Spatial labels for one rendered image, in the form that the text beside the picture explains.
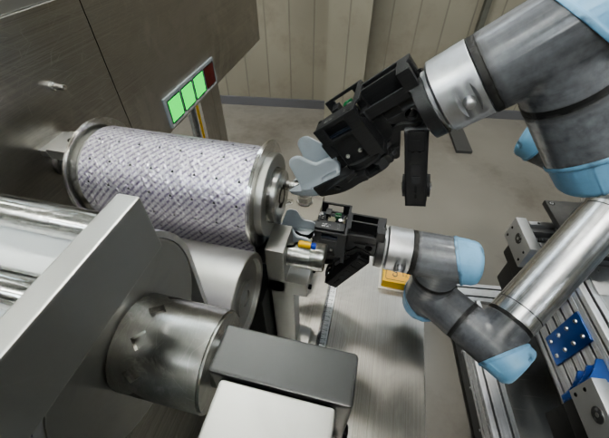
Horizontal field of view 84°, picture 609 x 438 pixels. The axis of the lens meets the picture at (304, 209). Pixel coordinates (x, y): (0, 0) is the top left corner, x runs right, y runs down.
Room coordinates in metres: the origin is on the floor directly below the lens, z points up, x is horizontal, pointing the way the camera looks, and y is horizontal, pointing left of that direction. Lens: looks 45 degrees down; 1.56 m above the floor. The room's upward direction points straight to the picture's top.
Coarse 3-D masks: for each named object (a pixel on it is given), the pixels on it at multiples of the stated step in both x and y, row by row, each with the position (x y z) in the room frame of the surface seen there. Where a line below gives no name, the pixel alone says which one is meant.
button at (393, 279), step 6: (384, 270) 0.44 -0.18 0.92; (390, 270) 0.44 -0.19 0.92; (384, 276) 0.43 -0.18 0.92; (390, 276) 0.43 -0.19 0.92; (396, 276) 0.43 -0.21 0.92; (402, 276) 0.43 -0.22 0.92; (408, 276) 0.43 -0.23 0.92; (384, 282) 0.42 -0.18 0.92; (390, 282) 0.41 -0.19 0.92; (396, 282) 0.41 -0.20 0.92; (402, 282) 0.41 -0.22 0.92; (396, 288) 0.41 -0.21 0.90; (402, 288) 0.41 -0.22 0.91
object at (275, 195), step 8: (280, 168) 0.36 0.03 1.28; (272, 176) 0.34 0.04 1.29; (280, 176) 0.34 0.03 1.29; (272, 184) 0.32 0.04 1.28; (280, 184) 0.33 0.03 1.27; (272, 192) 0.31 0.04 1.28; (280, 192) 0.33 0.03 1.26; (272, 200) 0.31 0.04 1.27; (280, 200) 0.33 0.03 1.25; (272, 208) 0.30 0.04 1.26; (280, 208) 0.33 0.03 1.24; (272, 216) 0.30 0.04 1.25; (280, 216) 0.33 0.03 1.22
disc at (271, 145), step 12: (264, 144) 0.35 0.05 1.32; (276, 144) 0.39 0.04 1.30; (264, 156) 0.34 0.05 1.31; (252, 168) 0.31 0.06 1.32; (252, 180) 0.30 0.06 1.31; (252, 192) 0.29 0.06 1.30; (252, 204) 0.29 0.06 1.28; (252, 216) 0.28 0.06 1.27; (252, 228) 0.28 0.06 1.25; (252, 240) 0.27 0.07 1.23; (264, 240) 0.31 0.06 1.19
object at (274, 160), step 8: (80, 152) 0.37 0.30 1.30; (272, 152) 0.36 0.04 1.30; (272, 160) 0.34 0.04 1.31; (280, 160) 0.37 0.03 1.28; (264, 168) 0.33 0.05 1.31; (272, 168) 0.34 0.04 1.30; (264, 176) 0.32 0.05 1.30; (256, 184) 0.31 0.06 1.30; (264, 184) 0.31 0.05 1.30; (256, 192) 0.30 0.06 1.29; (264, 192) 0.30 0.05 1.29; (256, 200) 0.29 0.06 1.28; (264, 200) 0.30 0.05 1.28; (256, 208) 0.29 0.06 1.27; (264, 208) 0.30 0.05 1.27; (256, 216) 0.29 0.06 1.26; (264, 216) 0.30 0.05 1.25; (256, 224) 0.29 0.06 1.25; (264, 224) 0.29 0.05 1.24; (272, 224) 0.32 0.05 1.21; (256, 232) 0.29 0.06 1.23; (264, 232) 0.29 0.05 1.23
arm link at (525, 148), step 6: (528, 132) 0.56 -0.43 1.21; (522, 138) 0.57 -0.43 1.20; (528, 138) 0.55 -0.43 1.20; (516, 144) 0.58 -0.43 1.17; (522, 144) 0.56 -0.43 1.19; (528, 144) 0.55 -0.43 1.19; (534, 144) 0.54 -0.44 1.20; (516, 150) 0.57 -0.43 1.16; (522, 150) 0.56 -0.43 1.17; (528, 150) 0.55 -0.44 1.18; (534, 150) 0.54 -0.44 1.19; (522, 156) 0.56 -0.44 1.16; (528, 156) 0.55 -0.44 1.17; (534, 156) 0.54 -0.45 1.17; (534, 162) 0.54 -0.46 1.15; (540, 162) 0.53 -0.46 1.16
